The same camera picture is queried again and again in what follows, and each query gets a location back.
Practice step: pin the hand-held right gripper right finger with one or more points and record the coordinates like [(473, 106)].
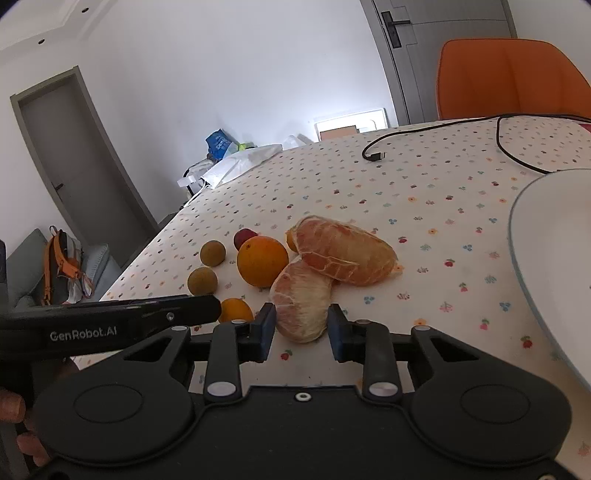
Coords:
[(336, 333)]

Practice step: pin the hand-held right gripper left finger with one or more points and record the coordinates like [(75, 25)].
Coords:
[(267, 330)]

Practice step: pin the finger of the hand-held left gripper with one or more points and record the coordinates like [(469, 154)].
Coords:
[(194, 310)]

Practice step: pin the small green-brown round fruit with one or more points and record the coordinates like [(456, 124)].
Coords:
[(213, 253), (202, 280)]

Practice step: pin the small orange kumquat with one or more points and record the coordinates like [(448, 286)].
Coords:
[(291, 241), (236, 310)]

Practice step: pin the peeled pomelo segment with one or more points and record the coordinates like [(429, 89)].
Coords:
[(346, 251), (304, 304)]

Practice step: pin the large orange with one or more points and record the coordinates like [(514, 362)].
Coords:
[(262, 261)]

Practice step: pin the small red fruit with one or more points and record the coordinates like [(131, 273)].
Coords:
[(243, 236)]

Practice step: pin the white plate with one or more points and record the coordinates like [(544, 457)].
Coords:
[(554, 258)]

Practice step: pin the person's left hand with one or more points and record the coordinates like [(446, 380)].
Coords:
[(27, 444)]

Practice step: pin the orange backpack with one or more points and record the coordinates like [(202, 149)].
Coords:
[(62, 263)]

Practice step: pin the grey cushion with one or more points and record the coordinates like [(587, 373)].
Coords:
[(97, 263)]

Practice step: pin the grey sofa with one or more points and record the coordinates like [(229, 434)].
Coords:
[(27, 267)]

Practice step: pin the floral tablecloth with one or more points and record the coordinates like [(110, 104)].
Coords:
[(415, 207)]

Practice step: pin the white plastic bag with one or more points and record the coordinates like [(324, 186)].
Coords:
[(240, 161)]

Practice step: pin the blue bag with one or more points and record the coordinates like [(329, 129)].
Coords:
[(220, 144)]

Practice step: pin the green packet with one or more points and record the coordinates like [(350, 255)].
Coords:
[(245, 146)]

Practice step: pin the grey-brown door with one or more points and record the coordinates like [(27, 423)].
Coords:
[(74, 157)]

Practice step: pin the clear plastic bag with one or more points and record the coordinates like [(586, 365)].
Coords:
[(298, 141)]

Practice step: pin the white framed board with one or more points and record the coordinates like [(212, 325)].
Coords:
[(344, 125)]

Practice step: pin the orange chair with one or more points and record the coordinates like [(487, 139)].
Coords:
[(503, 78)]

